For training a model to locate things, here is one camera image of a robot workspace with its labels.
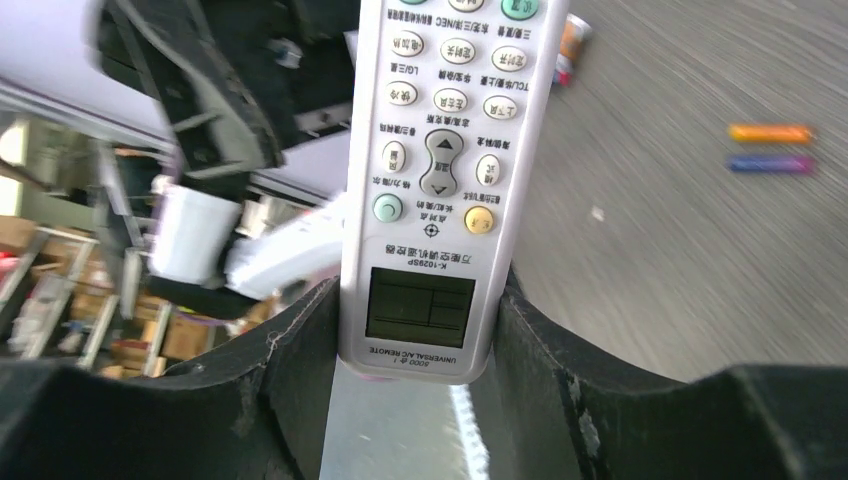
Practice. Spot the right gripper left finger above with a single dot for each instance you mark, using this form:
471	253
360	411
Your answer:
255	407

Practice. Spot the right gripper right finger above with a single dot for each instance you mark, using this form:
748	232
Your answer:
552	405

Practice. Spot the small white remote control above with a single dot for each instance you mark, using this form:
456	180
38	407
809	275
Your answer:
449	101

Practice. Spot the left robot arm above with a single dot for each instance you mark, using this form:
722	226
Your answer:
240	84

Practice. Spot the purple blue battery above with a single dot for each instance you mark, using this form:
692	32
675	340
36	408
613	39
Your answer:
771	163

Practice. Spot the orange battery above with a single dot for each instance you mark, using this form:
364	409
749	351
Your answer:
771	133

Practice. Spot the small toy figure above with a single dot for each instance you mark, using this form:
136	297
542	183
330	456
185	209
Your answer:
575	34

